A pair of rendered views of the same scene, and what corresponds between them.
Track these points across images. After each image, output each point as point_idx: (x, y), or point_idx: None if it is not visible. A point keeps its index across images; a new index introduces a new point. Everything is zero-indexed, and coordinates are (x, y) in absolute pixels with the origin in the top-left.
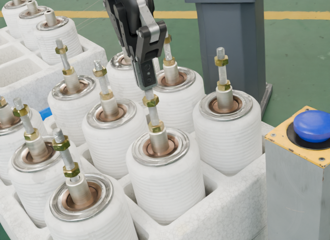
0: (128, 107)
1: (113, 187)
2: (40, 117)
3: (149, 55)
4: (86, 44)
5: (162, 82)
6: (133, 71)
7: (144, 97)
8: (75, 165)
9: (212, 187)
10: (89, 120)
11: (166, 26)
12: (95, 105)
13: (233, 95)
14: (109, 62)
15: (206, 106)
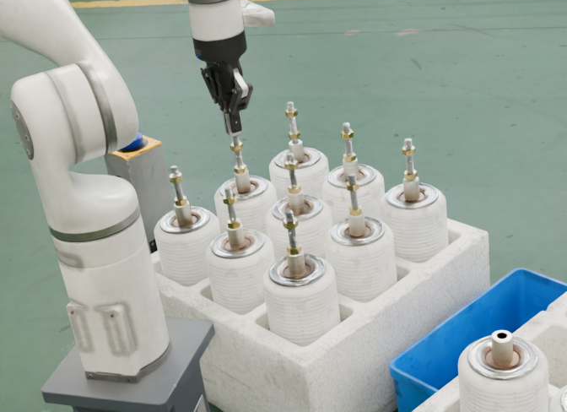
0: (279, 212)
1: (276, 165)
2: (382, 209)
3: None
4: None
5: (249, 241)
6: (240, 119)
7: (240, 143)
8: (290, 132)
9: None
10: (317, 198)
11: (200, 71)
12: (317, 210)
13: (175, 227)
14: (328, 268)
15: (202, 215)
